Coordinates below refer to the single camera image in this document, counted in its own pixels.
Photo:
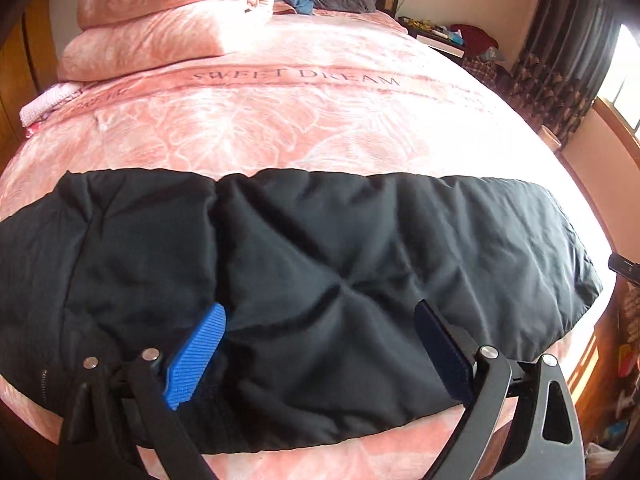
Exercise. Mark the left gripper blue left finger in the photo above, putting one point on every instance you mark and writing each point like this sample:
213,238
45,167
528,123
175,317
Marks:
186,369

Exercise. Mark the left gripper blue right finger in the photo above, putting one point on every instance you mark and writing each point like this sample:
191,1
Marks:
451,349

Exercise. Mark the black pants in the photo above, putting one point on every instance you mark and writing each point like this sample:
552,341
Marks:
319,274

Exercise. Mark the dark patterned curtain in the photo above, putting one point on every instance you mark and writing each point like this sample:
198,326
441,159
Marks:
566,55

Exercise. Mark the red clothes pile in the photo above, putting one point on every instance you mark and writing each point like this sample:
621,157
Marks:
476,40

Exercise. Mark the dark nightstand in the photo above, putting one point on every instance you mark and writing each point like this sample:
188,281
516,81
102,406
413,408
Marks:
434,40

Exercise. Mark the pink bed cover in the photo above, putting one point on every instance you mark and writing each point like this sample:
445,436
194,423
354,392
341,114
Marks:
320,93

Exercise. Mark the pink white knitted cloth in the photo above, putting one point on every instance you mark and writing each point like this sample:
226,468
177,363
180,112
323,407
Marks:
39,107

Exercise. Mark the wooden wardrobe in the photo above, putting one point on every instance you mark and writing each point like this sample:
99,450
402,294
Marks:
28,67

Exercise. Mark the folded pink quilt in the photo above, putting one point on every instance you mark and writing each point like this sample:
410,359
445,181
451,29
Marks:
122,37

